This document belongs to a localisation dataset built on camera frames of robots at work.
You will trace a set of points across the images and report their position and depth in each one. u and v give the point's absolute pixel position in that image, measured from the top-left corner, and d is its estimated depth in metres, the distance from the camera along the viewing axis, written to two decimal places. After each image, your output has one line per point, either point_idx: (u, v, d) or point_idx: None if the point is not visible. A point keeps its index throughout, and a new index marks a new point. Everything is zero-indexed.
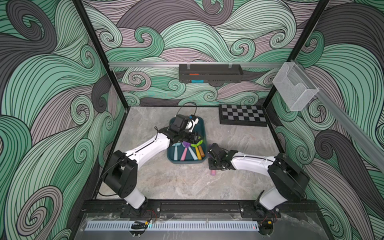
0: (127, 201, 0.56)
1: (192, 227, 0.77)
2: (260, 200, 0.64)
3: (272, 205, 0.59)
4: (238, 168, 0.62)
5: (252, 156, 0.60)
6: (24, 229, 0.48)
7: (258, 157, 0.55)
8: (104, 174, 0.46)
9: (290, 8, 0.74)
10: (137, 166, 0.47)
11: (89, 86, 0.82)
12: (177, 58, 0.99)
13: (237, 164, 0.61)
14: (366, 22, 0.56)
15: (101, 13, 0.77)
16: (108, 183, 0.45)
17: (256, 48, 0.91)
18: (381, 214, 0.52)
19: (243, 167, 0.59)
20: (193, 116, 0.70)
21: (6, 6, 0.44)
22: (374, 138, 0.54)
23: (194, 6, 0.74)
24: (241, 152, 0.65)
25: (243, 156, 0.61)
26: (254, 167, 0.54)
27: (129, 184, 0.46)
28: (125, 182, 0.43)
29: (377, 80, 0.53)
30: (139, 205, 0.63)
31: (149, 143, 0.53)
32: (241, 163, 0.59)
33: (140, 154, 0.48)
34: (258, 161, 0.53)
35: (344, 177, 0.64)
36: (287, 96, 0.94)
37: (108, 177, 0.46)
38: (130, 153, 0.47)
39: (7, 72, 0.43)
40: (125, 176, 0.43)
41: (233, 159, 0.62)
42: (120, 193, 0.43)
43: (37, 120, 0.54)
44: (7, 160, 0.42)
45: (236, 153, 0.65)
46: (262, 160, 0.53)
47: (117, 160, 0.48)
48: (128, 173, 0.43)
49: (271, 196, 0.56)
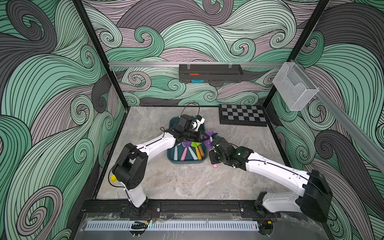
0: (130, 198, 0.58)
1: (192, 227, 0.77)
2: (263, 202, 0.64)
3: (275, 209, 0.59)
4: (250, 170, 0.54)
5: (275, 165, 0.49)
6: (24, 229, 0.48)
7: (284, 168, 0.48)
8: (114, 165, 0.48)
9: (290, 8, 0.74)
10: (147, 159, 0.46)
11: (89, 86, 0.82)
12: (177, 58, 0.99)
13: (253, 169, 0.53)
14: (366, 22, 0.56)
15: (102, 13, 0.77)
16: (118, 175, 0.47)
17: (256, 48, 0.91)
18: (381, 214, 0.52)
19: (260, 173, 0.52)
20: (198, 115, 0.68)
21: (6, 6, 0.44)
22: (374, 138, 0.54)
23: (194, 6, 0.74)
24: (258, 153, 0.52)
25: (263, 161, 0.51)
26: (277, 178, 0.48)
27: (138, 176, 0.48)
28: (133, 175, 0.45)
29: (377, 80, 0.53)
30: (140, 203, 0.63)
31: (158, 139, 0.57)
32: (261, 169, 0.50)
33: (149, 148, 0.51)
34: (286, 175, 0.46)
35: (344, 177, 0.64)
36: (287, 96, 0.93)
37: (117, 169, 0.48)
38: (140, 146, 0.50)
39: (7, 72, 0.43)
40: (134, 170, 0.46)
41: (250, 163, 0.52)
42: (128, 184, 0.45)
43: (37, 120, 0.54)
44: (7, 160, 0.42)
45: (253, 155, 0.55)
46: (291, 174, 0.45)
47: (128, 153, 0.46)
48: (137, 166, 0.45)
49: (277, 203, 0.56)
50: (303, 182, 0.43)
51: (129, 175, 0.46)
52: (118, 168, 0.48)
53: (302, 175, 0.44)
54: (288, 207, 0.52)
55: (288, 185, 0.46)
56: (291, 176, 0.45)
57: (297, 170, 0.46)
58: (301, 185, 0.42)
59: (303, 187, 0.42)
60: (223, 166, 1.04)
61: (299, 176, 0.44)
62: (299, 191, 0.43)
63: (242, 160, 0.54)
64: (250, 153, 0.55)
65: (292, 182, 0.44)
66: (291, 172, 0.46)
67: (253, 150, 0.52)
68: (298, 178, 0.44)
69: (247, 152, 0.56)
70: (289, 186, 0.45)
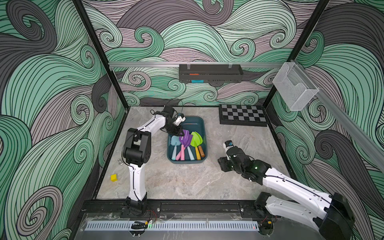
0: (132, 187, 0.62)
1: (192, 227, 0.77)
2: (266, 204, 0.63)
3: (278, 213, 0.59)
4: (269, 185, 0.53)
5: (294, 184, 0.48)
6: (24, 229, 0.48)
7: (303, 187, 0.47)
8: (124, 148, 0.56)
9: (291, 8, 0.74)
10: (151, 136, 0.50)
11: (89, 86, 0.82)
12: (177, 58, 0.99)
13: (272, 184, 0.52)
14: (366, 22, 0.56)
15: (101, 13, 0.77)
16: (130, 157, 0.56)
17: (256, 48, 0.91)
18: (381, 214, 0.52)
19: (279, 189, 0.51)
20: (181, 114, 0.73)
21: (6, 6, 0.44)
22: (374, 138, 0.54)
23: (194, 6, 0.74)
24: (276, 169, 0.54)
25: (282, 178, 0.51)
26: (296, 197, 0.47)
27: (148, 151, 0.57)
28: (145, 150, 0.54)
29: (377, 80, 0.53)
30: (143, 196, 0.66)
31: (151, 119, 0.66)
32: (279, 185, 0.50)
33: (148, 127, 0.59)
34: (306, 195, 0.45)
35: (344, 177, 0.64)
36: (287, 96, 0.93)
37: (127, 151, 0.56)
38: (140, 128, 0.58)
39: (7, 72, 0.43)
40: (143, 146, 0.55)
41: (268, 179, 0.52)
42: (142, 160, 0.55)
43: (37, 120, 0.54)
44: (7, 159, 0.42)
45: (270, 170, 0.54)
46: (312, 195, 0.44)
47: (132, 136, 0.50)
48: (145, 143, 0.54)
49: (285, 210, 0.56)
50: (325, 205, 0.42)
51: (141, 151, 0.55)
52: (128, 150, 0.56)
53: (323, 197, 0.43)
54: (297, 217, 0.52)
55: (308, 206, 0.45)
56: (312, 197, 0.44)
57: (318, 191, 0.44)
58: (322, 207, 0.42)
59: (324, 211, 0.41)
60: None
61: (321, 198, 0.43)
62: (320, 214, 0.42)
63: (259, 174, 0.54)
64: (268, 168, 0.55)
65: (312, 204, 0.43)
66: (312, 193, 0.45)
67: (271, 166, 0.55)
68: (319, 200, 0.43)
69: (264, 168, 0.55)
70: (309, 207, 0.44)
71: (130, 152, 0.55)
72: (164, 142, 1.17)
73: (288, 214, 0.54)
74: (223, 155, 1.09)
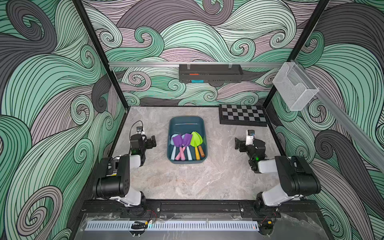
0: (127, 203, 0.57)
1: (192, 227, 0.77)
2: (263, 193, 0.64)
3: (271, 202, 0.60)
4: (265, 170, 0.65)
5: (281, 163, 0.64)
6: (24, 229, 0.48)
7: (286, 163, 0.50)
8: (96, 180, 0.45)
9: (290, 8, 0.74)
10: (128, 158, 0.50)
11: (88, 86, 0.81)
12: (177, 58, 0.99)
13: (262, 162, 0.67)
14: (366, 22, 0.56)
15: (101, 13, 0.77)
16: (104, 190, 0.44)
17: (256, 48, 0.91)
18: (381, 214, 0.52)
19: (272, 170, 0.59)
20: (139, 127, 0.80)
21: (6, 6, 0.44)
22: (374, 137, 0.53)
23: (194, 6, 0.74)
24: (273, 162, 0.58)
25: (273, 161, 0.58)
26: None
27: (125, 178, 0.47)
28: (124, 177, 0.46)
29: (377, 80, 0.53)
30: (139, 201, 0.63)
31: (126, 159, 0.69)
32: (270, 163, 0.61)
33: None
34: None
35: (344, 177, 0.64)
36: (287, 96, 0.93)
37: (99, 185, 0.44)
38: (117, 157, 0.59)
39: (7, 72, 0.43)
40: (122, 168, 0.47)
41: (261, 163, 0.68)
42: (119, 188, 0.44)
43: (37, 120, 0.54)
44: (7, 160, 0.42)
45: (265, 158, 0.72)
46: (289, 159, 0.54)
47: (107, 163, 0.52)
48: (123, 165, 0.48)
49: (274, 191, 0.58)
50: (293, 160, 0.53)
51: (119, 179, 0.45)
52: (101, 184, 0.44)
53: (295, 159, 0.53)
54: (284, 192, 0.48)
55: None
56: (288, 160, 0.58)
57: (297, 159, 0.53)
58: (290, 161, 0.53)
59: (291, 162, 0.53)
60: (223, 166, 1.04)
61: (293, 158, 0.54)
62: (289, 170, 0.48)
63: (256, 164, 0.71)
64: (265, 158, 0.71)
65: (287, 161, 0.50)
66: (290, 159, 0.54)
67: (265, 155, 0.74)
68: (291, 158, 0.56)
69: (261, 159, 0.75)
70: None
71: (106, 184, 0.44)
72: (164, 142, 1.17)
73: (277, 195, 0.56)
74: (223, 155, 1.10)
